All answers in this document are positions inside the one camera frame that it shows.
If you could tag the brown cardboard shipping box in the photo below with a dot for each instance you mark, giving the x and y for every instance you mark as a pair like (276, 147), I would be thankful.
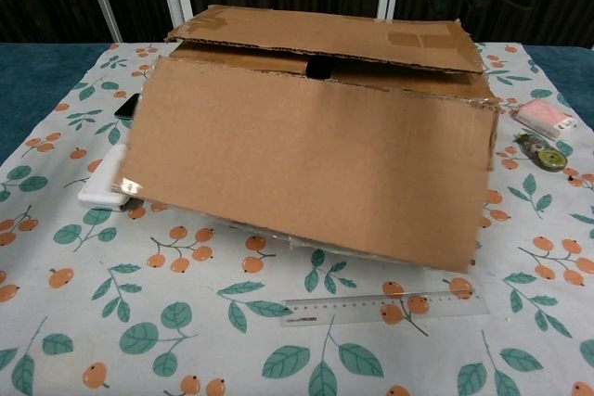
(301, 159)

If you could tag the pink and white eraser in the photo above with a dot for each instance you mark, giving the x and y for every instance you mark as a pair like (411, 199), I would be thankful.
(543, 113)

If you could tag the green correction tape dispenser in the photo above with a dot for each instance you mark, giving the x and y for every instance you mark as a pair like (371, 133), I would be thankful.
(550, 162)

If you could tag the black smartphone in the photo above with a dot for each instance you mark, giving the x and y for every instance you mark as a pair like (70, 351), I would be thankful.
(126, 108)

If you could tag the clear plastic ruler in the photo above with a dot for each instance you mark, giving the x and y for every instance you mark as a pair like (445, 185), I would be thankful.
(325, 312)

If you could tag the orange fruit print tablecloth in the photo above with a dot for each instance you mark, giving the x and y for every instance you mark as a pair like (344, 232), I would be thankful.
(185, 275)

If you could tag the white power bank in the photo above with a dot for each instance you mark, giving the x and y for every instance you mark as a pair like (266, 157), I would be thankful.
(99, 194)

